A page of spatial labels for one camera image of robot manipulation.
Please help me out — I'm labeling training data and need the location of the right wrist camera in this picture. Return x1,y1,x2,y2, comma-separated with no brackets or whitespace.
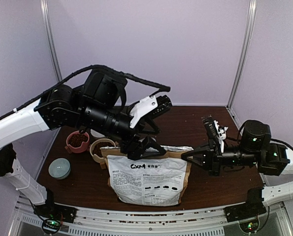
202,116,228,153

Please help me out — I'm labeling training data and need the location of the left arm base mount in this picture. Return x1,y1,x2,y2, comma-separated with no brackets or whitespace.
31,188,77,236

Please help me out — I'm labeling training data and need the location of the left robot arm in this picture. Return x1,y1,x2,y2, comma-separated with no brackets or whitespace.
0,65,171,218

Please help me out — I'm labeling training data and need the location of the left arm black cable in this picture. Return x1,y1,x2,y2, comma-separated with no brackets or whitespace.
0,64,171,123

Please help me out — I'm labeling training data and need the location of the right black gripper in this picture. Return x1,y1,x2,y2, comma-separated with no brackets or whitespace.
181,138,260,177

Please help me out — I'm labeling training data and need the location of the white ceramic bowl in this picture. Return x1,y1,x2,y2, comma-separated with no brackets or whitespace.
90,129,105,139

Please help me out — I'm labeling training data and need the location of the pet food bag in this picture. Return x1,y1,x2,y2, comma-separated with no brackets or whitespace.
101,146,192,207

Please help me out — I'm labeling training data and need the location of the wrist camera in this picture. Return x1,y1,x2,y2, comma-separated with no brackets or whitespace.
202,116,228,153
129,95,172,129

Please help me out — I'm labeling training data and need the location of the light blue ceramic bowl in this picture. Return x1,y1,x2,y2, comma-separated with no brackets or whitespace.
48,158,71,180

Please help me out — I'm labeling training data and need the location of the pink pet bowl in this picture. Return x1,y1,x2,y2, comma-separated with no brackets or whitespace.
65,131,90,154

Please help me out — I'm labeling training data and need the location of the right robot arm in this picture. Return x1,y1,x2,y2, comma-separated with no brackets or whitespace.
181,117,293,206

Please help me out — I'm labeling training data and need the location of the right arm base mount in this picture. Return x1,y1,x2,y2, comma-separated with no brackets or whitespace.
224,187,267,235

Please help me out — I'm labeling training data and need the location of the left metal frame post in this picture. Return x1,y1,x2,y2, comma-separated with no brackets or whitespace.
40,0,62,82

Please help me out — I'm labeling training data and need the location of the right metal frame post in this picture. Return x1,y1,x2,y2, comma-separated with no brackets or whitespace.
227,0,257,110

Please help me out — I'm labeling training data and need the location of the front aluminium rail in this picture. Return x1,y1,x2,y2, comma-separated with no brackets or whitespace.
7,196,293,236

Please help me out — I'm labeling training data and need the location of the cream pet bowl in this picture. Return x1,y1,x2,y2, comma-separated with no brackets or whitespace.
89,138,117,169

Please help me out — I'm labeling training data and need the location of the metal frame post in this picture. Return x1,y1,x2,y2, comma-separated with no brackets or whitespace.
227,0,257,110
40,0,62,82

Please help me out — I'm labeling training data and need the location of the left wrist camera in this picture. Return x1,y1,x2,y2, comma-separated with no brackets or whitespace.
129,95,172,129

